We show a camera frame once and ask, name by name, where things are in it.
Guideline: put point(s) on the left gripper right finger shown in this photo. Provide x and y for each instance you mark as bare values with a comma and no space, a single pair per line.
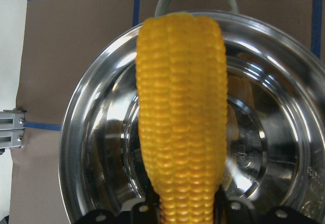
241,210

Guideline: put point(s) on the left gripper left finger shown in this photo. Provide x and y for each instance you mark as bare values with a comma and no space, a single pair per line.
141,211

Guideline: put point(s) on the yellow corn cob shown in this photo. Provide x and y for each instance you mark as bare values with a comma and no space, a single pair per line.
182,89

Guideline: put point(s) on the pale green cooking pot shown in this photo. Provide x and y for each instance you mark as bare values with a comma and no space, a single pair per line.
275,134

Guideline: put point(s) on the aluminium frame post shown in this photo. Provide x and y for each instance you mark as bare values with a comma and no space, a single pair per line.
12,129

